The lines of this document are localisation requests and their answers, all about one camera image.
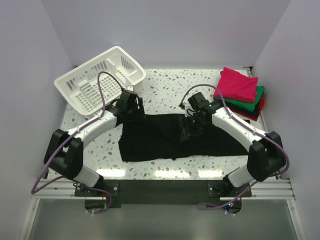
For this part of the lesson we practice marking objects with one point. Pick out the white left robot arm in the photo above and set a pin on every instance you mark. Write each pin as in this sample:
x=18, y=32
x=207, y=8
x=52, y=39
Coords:
x=65, y=152

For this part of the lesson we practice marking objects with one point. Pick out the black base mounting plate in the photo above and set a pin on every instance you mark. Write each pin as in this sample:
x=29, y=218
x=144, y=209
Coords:
x=205, y=194

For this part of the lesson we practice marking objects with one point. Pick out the green folded t shirt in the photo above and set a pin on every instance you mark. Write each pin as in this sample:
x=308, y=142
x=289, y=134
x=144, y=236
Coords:
x=242, y=97

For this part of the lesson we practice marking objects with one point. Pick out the pink folded t shirt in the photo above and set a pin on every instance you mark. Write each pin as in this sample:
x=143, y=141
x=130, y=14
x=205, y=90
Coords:
x=231, y=78

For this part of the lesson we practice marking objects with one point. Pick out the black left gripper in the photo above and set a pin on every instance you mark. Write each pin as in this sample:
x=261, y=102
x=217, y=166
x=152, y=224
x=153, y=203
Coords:
x=139, y=113

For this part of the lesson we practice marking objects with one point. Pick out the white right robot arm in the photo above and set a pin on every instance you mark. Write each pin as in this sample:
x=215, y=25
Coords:
x=265, y=150

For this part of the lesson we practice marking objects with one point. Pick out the black t shirt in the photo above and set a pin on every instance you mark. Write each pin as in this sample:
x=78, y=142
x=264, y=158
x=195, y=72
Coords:
x=245, y=105
x=159, y=137

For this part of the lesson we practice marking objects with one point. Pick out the red folded t shirt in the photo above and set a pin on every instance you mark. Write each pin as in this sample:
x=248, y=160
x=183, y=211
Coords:
x=253, y=115

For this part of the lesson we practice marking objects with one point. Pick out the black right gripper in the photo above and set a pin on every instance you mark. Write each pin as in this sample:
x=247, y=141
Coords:
x=186, y=131

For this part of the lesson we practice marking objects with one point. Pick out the black folded t shirt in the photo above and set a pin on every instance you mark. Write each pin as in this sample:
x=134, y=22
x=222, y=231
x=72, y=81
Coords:
x=245, y=105

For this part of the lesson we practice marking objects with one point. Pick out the white plastic laundry basket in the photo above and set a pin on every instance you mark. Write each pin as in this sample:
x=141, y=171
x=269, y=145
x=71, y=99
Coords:
x=100, y=78

